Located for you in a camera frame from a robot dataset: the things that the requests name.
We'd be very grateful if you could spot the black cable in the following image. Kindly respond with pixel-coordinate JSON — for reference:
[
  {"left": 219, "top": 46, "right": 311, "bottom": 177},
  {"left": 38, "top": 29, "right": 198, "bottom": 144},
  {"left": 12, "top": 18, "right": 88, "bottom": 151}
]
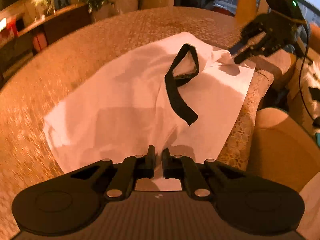
[{"left": 292, "top": 0, "right": 320, "bottom": 128}]

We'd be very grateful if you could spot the white t-shirt black collar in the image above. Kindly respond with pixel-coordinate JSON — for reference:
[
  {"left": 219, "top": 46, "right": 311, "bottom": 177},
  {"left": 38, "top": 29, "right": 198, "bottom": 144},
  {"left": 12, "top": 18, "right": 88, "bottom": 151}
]
[{"left": 43, "top": 32, "right": 255, "bottom": 191}]

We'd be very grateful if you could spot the dark wooden sideboard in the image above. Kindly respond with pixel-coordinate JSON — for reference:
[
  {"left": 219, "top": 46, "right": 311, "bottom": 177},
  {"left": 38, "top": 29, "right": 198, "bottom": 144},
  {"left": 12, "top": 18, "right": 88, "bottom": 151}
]
[{"left": 1, "top": 4, "right": 92, "bottom": 81}]

